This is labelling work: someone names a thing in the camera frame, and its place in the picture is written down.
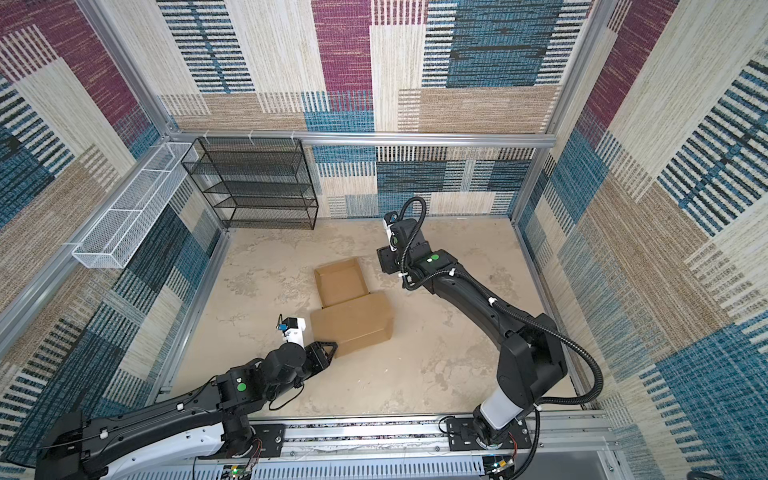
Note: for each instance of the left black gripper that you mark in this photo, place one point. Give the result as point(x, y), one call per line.
point(319, 358)

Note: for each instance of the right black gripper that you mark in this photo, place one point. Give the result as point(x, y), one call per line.
point(385, 256)

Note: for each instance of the brown cardboard box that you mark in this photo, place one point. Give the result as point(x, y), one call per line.
point(351, 316)

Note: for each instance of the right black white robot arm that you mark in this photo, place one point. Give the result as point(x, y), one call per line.
point(531, 349)

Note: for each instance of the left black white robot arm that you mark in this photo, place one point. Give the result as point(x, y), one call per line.
point(210, 420)

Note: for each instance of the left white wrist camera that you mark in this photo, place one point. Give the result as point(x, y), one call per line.
point(292, 329)

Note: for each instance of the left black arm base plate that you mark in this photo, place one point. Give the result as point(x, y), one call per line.
point(267, 441)

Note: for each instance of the black wire shelf rack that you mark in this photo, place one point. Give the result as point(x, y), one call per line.
point(254, 183)

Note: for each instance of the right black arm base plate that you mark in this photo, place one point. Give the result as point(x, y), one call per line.
point(469, 433)

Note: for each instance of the white wire mesh basket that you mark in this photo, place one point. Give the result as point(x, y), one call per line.
point(114, 239)

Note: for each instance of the aluminium front rail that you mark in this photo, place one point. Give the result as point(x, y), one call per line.
point(565, 445)

